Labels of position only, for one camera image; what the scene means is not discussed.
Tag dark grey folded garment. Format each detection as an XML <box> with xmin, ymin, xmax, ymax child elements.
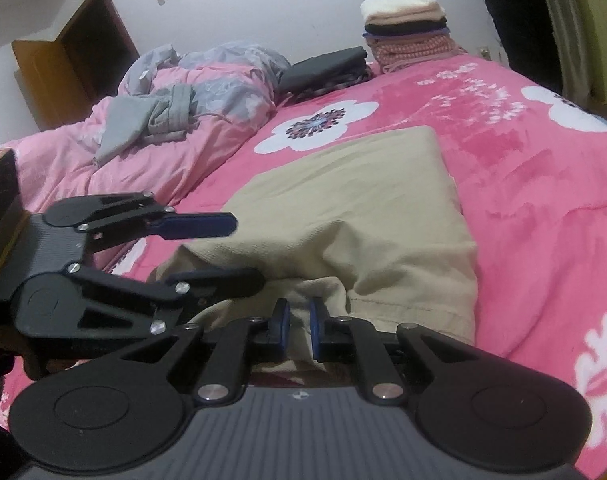
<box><xmin>278</xmin><ymin>46</ymin><xmax>368</xmax><ymax>93</ymax></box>

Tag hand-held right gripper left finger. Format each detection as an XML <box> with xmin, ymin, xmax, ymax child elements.
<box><xmin>118</xmin><ymin>298</ymin><xmax>291</xmax><ymax>407</ymax></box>

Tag brown wooden cabinet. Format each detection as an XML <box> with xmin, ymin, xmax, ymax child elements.
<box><xmin>10</xmin><ymin>0</ymin><xmax>140</xmax><ymax>131</ymax></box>

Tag pink grey floral duvet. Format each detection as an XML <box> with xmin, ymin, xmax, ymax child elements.
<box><xmin>3</xmin><ymin>42</ymin><xmax>291</xmax><ymax>216</ymax></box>

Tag cream folded garment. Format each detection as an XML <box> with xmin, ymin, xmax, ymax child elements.
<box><xmin>366</xmin><ymin>2</ymin><xmax>447</xmax><ymax>26</ymax></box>

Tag pink patterned folded blanket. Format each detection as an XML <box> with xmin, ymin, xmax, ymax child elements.
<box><xmin>371</xmin><ymin>35</ymin><xmax>467</xmax><ymax>75</ymax></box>

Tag person's left hand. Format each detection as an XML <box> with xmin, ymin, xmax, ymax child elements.
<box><xmin>0</xmin><ymin>324</ymin><xmax>76</xmax><ymax>382</ymax></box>

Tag white folded sweater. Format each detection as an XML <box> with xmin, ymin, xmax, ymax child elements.
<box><xmin>360</xmin><ymin>0</ymin><xmax>437</xmax><ymax>21</ymax></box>

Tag grey sweater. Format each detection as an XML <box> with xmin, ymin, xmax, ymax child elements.
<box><xmin>92</xmin><ymin>85</ymin><xmax>231</xmax><ymax>168</ymax></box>

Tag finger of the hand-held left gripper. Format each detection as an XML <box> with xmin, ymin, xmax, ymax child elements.
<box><xmin>67</xmin><ymin>263</ymin><xmax>265</xmax><ymax>337</ymax></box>
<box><xmin>76</xmin><ymin>191</ymin><xmax>238</xmax><ymax>254</ymax></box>

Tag pink floral bed blanket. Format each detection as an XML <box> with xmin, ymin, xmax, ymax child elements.
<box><xmin>0</xmin><ymin>52</ymin><xmax>607</xmax><ymax>461</ymax></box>

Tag grey curtain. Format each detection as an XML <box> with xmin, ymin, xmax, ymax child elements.
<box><xmin>543</xmin><ymin>0</ymin><xmax>591</xmax><ymax>106</ymax></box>

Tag blue folded garment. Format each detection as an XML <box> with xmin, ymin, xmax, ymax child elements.
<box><xmin>362</xmin><ymin>27</ymin><xmax>451</xmax><ymax>41</ymax></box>

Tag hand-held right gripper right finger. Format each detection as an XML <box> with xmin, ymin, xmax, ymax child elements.
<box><xmin>308</xmin><ymin>297</ymin><xmax>477</xmax><ymax>406</ymax></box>

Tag black cloth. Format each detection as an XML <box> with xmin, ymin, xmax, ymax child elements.
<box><xmin>483</xmin><ymin>0</ymin><xmax>564</xmax><ymax>96</ymax></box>

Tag beige pants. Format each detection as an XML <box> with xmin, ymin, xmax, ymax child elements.
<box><xmin>150</xmin><ymin>125</ymin><xmax>479</xmax><ymax>376</ymax></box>

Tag black folded garment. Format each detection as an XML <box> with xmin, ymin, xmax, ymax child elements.
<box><xmin>364</xmin><ymin>17</ymin><xmax>449</xmax><ymax>37</ymax></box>

